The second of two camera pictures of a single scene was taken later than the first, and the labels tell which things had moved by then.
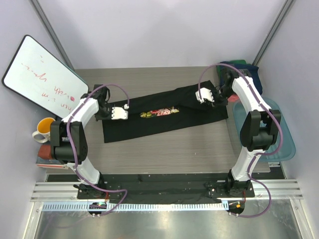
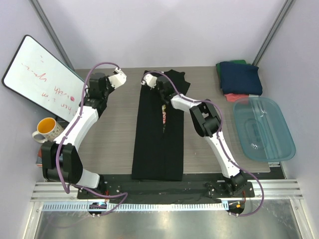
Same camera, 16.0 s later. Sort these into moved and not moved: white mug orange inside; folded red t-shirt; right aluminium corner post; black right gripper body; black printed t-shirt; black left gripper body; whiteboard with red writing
Moved: black right gripper body; black left gripper body; black printed t-shirt
Not moved: whiteboard with red writing; white mug orange inside; right aluminium corner post; folded red t-shirt
